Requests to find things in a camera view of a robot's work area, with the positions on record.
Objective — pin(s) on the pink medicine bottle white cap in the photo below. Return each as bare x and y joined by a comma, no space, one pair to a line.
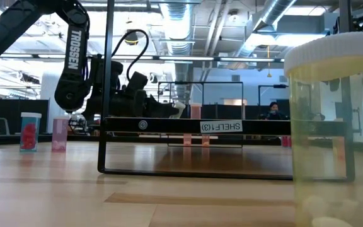
60,134

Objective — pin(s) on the black partition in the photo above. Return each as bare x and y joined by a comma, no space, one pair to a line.
11,115

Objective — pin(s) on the teal bottle with red pills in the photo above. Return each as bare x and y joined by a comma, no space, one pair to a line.
29,132

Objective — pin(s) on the black overhead camera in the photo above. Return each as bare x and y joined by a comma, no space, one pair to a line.
131,38

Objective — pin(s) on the yellow bottle with white pills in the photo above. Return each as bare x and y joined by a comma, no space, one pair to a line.
336,126

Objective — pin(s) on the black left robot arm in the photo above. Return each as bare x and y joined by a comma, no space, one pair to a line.
74,63

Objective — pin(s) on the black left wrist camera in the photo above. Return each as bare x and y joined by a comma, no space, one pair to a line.
137,82

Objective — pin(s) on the clear acrylic tray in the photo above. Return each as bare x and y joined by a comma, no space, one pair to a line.
169,126

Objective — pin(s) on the person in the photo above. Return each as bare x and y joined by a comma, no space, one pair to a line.
273,111

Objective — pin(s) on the white shelf label sticker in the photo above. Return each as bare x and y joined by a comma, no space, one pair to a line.
221,126

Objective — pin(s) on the white pillar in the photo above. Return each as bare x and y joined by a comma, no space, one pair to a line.
47,101

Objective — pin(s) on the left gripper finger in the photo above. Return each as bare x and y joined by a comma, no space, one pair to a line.
159,110

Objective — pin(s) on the silver ceiling duct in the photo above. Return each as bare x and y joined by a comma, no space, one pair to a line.
269,12
178,31

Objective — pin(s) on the black background frame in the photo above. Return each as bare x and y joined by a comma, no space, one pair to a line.
273,85

